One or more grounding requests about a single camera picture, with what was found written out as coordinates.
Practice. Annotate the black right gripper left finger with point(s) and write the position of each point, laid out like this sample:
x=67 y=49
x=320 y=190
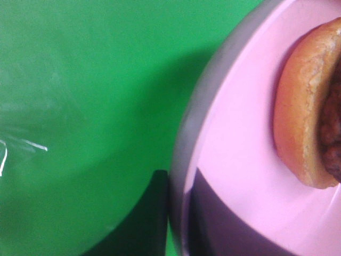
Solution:
x=144 y=229

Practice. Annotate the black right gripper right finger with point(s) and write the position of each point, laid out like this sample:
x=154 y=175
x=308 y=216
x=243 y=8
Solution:
x=213 y=229

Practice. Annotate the pink plate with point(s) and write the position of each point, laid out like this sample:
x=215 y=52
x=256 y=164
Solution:
x=226 y=133

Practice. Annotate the burger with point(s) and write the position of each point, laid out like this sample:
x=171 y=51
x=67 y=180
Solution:
x=301 y=93

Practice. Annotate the green table mat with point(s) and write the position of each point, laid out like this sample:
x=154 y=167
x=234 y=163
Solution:
x=132 y=66

